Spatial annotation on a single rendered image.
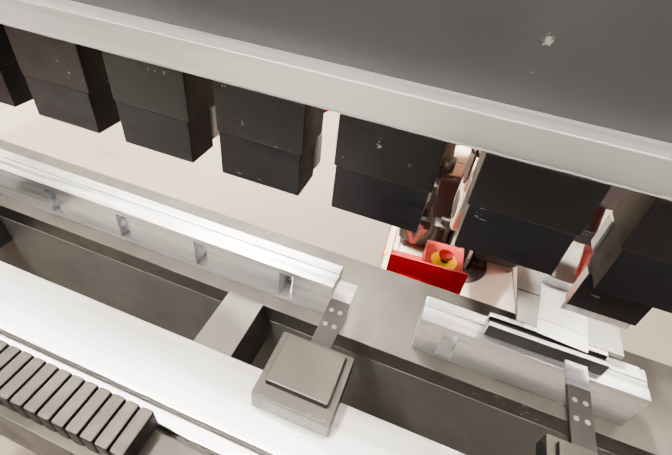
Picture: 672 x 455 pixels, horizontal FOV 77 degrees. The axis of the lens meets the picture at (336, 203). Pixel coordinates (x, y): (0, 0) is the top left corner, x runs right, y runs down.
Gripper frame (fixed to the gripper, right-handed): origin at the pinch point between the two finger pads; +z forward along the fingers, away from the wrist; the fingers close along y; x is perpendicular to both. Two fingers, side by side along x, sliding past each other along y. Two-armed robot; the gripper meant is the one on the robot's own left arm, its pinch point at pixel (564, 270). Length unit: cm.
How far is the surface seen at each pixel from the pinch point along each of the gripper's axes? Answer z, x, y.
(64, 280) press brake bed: 44, -2, -116
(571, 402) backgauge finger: 14.7, -24.2, -0.1
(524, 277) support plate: 3.3, -2.7, -7.1
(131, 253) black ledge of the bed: 24, -13, -89
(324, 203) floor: 33, 150, -88
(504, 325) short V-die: 10.4, -13.5, -10.2
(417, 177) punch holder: -12.3, -31.0, -31.9
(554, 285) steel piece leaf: 2.8, -3.2, -1.6
